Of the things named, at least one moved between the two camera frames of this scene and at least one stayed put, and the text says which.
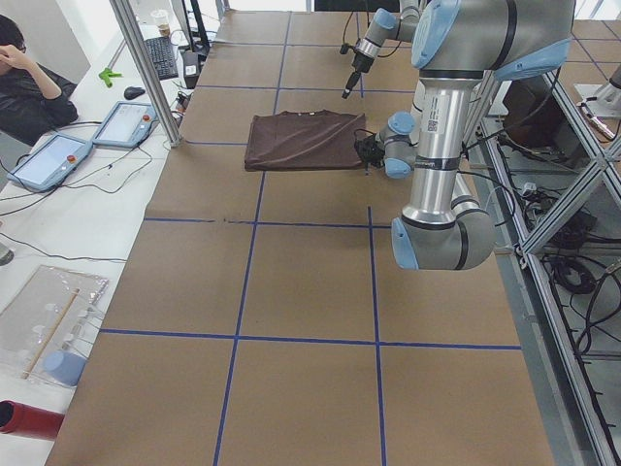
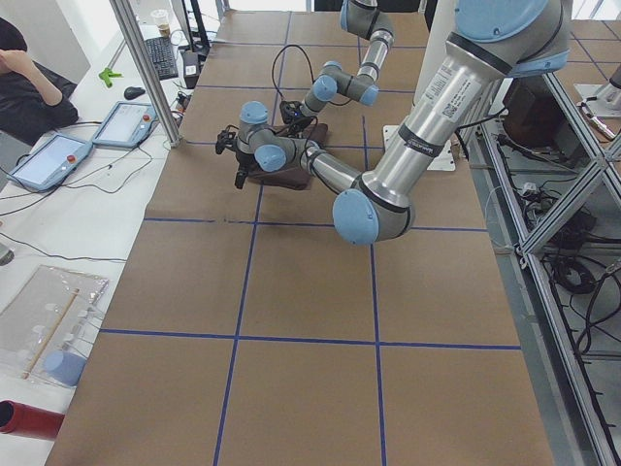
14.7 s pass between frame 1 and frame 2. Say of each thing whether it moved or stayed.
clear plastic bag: stayed
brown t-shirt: moved
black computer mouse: stayed
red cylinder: stayed
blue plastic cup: stayed
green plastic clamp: stayed
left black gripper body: moved
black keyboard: stayed
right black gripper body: moved
